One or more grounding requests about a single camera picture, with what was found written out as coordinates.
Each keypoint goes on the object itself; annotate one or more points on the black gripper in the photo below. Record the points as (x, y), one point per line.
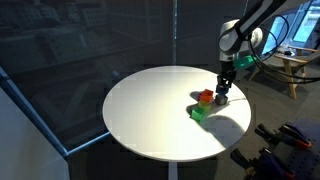
(228, 70)

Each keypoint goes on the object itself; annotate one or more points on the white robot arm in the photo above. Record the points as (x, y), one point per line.
(240, 30)

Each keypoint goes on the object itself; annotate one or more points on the orange block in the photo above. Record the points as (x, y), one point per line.
(206, 96)

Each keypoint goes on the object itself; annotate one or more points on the yellow-green block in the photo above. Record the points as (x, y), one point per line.
(205, 106)

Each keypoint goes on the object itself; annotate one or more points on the green block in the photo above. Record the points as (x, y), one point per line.
(197, 114)

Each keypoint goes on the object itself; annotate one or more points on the wooden armchair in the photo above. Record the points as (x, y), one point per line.
(293, 63)

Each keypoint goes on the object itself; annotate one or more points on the vertical window mullion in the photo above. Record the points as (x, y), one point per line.
(174, 31)

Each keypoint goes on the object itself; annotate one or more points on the purple orange-tipped spring clamp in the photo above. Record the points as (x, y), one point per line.
(266, 163)
(293, 135)

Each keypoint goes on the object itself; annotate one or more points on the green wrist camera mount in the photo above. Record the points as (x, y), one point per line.
(245, 62)

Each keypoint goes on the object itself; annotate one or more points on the white table pedestal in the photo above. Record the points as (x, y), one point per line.
(172, 170)

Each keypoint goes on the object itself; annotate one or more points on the blue-grey window frame rail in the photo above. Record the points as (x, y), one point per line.
(36, 121)

